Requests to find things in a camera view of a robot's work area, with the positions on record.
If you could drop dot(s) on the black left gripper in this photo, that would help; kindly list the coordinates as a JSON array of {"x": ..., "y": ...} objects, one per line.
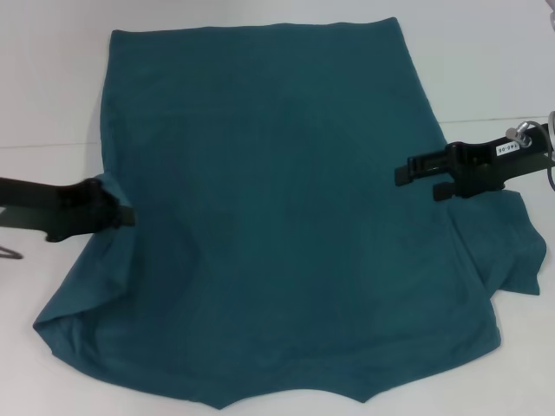
[{"x": 52, "y": 208}]

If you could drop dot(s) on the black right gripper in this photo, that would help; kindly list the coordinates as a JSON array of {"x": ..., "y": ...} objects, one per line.
[{"x": 490, "y": 164}]

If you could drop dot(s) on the teal blue t-shirt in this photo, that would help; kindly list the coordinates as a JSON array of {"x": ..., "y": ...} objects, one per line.
[{"x": 277, "y": 216}]

